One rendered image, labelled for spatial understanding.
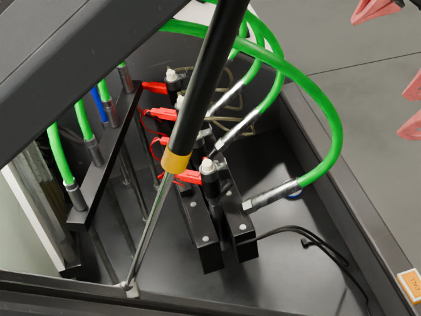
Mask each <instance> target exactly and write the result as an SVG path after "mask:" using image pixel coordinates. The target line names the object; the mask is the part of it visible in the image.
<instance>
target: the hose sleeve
mask: <svg viewBox="0 0 421 316"><path fill-rule="evenodd" d="M298 178H299V177H295V178H294V179H290V180H289V181H286V182H285V183H283V184H281V185H278V186H276V187H274V188H272V189H270V190H268V191H265V192H263V193H262V194H258V195H257V196H255V197H253V198H252V205H253V206H254V207H255V208H256V209H260V208H262V207H265V206H267V205H269V204H271V203H273V202H275V201H277V200H280V199H282V198H284V197H286V196H289V195H292V194H293V193H295V192H298V191H300V190H302V189H304V187H301V186H300V185H299V182H298Z"/></svg>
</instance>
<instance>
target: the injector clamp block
mask: <svg viewBox="0 0 421 316"><path fill-rule="evenodd" d="M167 121H168V123H169V127H170V129H171V132H172V131H173V128H174V125H175V121H172V120H167ZM204 141H205V147H206V151H208V150H210V149H211V148H213V146H214V143H215V142H216V138H215V136H214V133H213V134H212V135H208V136H205V137H204ZM212 162H214V163H215V164H219V163H223V162H224V156H223V154H222V152H219V153H218V154H217V155H216V156H215V157H214V159H212ZM227 168H228V167H227ZM218 174H219V181H220V184H221V183H222V184H223V183H224V182H225V181H226V180H228V179H230V180H231V181H232V182H233V183H234V185H233V186H232V187H231V188H230V189H229V190H228V192H227V193H226V194H225V195H224V196H222V197H221V203H222V213H223V217H224V223H225V227H226V233H227V236H228V238H229V241H230V243H231V246H232V249H233V251H234V254H235V256H236V258H237V262H238V263H242V262H245V261H249V260H252V259H255V258H258V257H259V252H258V247H257V241H254V242H252V243H248V244H245V245H239V246H236V245H237V244H238V243H239V242H243V241H246V240H249V239H253V238H256V230H255V227H254V225H253V223H252V221H251V218H250V216H249V215H248V214H247V213H246V212H245V211H244V209H243V206H242V203H243V200H242V197H241V195H240V193H239V191H238V188H237V186H236V183H235V182H234V179H233V177H232V175H231V172H230V170H229V168H228V169H226V170H223V171H218ZM173 184H174V187H175V191H176V194H177V198H178V201H179V205H180V209H181V212H182V215H183V217H184V221H185V224H186V227H187V230H188V232H189V236H190V239H191V242H192V244H193V245H194V246H195V250H196V252H197V256H198V258H199V261H200V265H201V267H202V271H203V273H204V274H205V275H206V274H208V273H212V272H214V271H217V270H221V269H224V268H225V266H224V260H223V257H222V251H221V246H220V242H219V239H218V236H217V233H216V230H215V226H214V221H213V217H212V215H211V214H209V212H208V210H207V206H206V205H205V201H204V198H203V196H202V191H201V187H200V185H199V184H194V183H191V182H190V185H191V187H192V191H193V194H192V195H190V196H186V197H181V196H180V193H179V189H178V187H177V184H176V183H174V182H173Z"/></svg>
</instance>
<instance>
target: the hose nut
mask: <svg viewBox="0 0 421 316"><path fill-rule="evenodd" d="M252 198H253V197H250V198H249V199H247V200H245V201H244V202H243V203H242V206H243V209H244V211H245V212H246V213H247V214H251V213H254V212H256V211H257V210H258V209H256V208H255V207H254V206H253V205H252Z"/></svg>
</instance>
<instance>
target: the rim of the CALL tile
mask: <svg viewBox="0 0 421 316"><path fill-rule="evenodd" d="M411 271H415V272H416V274H417V276H418V277H419V278H420V280H421V276H420V274H419V273H418V271H417V270H416V268H413V269H411V270H408V271H405V272H402V273H399V274H397V276H398V277H399V279H400V281H401V283H402V284H403V286H404V287H405V289H406V291H407V292H408V294H409V295H410V298H411V299H412V300H413V302H418V301H420V300H421V297H417V298H415V297H414V296H413V294H412V292H411V291H410V289H409V287H408V286H407V284H406V283H405V281H404V279H403V278H402V276H401V275H403V274H406V273H409V272H411Z"/></svg>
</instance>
